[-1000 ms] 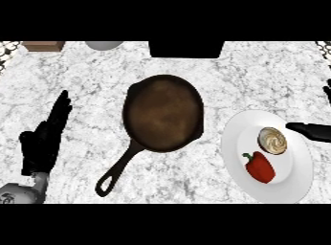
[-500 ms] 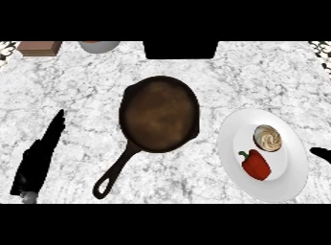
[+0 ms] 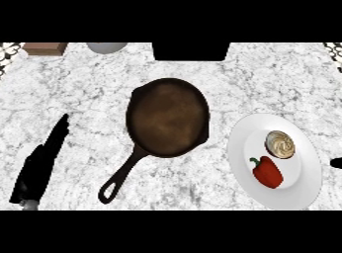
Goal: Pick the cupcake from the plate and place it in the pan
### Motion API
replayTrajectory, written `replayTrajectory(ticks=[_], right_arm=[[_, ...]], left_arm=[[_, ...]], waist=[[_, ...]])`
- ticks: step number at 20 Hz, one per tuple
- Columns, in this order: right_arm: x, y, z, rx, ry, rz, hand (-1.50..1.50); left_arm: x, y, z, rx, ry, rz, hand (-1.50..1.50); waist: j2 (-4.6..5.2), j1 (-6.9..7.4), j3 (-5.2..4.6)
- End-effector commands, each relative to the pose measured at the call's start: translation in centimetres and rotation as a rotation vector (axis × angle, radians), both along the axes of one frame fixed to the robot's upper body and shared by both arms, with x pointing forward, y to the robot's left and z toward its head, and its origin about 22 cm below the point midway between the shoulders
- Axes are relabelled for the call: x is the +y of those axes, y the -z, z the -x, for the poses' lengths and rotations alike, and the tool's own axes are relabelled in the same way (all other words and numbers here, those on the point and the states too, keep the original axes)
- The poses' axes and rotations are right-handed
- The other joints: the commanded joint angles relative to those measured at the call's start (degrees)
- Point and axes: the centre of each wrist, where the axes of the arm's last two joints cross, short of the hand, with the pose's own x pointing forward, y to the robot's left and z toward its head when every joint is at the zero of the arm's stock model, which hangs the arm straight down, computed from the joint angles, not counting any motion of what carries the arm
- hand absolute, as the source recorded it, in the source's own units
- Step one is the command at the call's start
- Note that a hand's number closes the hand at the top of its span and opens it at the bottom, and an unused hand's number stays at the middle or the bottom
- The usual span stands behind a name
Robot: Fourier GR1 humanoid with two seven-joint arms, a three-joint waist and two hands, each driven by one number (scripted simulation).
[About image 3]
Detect red bell pepper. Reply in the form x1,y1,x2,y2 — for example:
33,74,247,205
249,155,286,190

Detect black appliance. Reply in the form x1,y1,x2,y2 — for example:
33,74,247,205
151,42,233,62

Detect white plate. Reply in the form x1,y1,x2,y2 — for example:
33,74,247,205
227,113,323,211

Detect brown wooden box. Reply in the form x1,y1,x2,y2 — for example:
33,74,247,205
23,42,69,56

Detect dark cast iron pan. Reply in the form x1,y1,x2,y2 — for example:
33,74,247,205
97,77,212,206

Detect pale grey bowl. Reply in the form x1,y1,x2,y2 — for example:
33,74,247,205
85,42,131,55

